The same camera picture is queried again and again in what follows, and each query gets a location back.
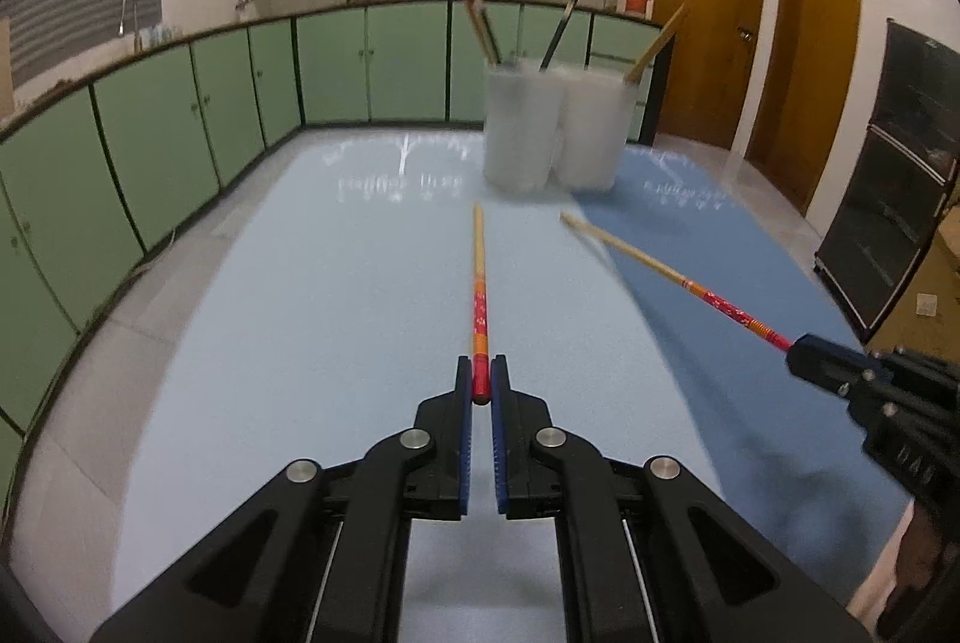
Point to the blue patterned tablecloth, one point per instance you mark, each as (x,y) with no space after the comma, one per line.
(750,388)

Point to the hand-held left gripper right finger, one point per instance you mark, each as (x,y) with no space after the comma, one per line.
(498,440)

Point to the steel sink faucet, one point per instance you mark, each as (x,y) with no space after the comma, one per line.
(124,9)

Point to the person's right hand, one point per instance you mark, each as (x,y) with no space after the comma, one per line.
(919,568)

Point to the red and wooden chopstick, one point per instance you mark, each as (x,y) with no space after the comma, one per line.
(487,28)
(480,313)
(656,43)
(474,17)
(675,272)

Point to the white utensil holder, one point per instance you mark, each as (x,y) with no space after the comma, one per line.
(521,126)
(596,126)

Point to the light blue table cover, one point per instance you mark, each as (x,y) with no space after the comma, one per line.
(300,313)

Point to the brown cardboard box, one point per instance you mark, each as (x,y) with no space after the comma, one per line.
(911,283)

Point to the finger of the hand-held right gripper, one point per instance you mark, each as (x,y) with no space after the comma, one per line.
(825,367)

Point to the green base kitchen cabinets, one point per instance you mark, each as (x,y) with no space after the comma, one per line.
(150,141)

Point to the wooden door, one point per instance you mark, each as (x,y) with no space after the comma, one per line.
(810,66)
(712,13)

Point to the wall water tap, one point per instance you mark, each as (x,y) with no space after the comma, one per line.
(243,4)

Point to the dark chopstick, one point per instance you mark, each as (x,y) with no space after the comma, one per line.
(559,32)

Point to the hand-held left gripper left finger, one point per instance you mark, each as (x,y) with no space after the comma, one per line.
(465,440)

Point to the black glass-door cabinet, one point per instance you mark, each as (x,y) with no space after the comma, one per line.
(892,178)

